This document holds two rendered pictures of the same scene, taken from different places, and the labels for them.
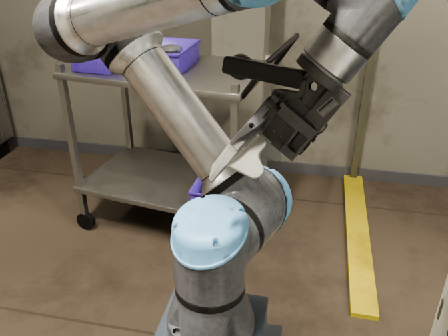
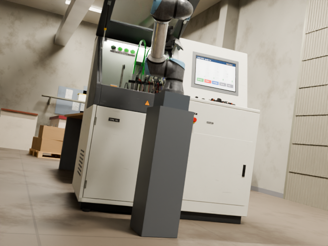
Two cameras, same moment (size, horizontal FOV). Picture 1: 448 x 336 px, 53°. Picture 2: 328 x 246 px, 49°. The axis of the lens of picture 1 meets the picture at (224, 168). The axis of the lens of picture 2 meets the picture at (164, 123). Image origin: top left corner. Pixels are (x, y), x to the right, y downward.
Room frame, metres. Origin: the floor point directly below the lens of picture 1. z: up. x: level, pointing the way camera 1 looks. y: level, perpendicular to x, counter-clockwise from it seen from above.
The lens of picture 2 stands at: (1.92, 1.98, 0.55)
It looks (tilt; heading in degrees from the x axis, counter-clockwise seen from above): 4 degrees up; 236
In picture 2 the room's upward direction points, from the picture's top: 8 degrees clockwise
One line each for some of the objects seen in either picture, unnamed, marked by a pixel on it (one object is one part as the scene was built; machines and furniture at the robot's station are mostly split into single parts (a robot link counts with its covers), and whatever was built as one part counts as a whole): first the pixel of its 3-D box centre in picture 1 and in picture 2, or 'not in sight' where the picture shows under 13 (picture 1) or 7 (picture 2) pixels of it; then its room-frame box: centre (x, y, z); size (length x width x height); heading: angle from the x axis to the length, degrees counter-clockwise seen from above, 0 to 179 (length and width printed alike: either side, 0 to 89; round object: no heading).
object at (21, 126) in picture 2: not in sight; (16, 129); (-0.32, -8.32, 0.45); 2.57 x 0.82 x 0.91; 78
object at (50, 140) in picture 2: not in sight; (60, 143); (-0.63, -5.58, 0.32); 1.13 x 0.90 x 0.64; 169
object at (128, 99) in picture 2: not in sight; (139, 101); (0.52, -0.47, 0.87); 0.62 x 0.04 x 0.16; 163
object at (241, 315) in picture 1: (210, 303); (173, 87); (0.57, 0.02, 0.95); 0.15 x 0.15 x 0.10
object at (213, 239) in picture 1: (212, 246); (174, 69); (0.58, 0.02, 1.07); 0.13 x 0.12 x 0.14; 148
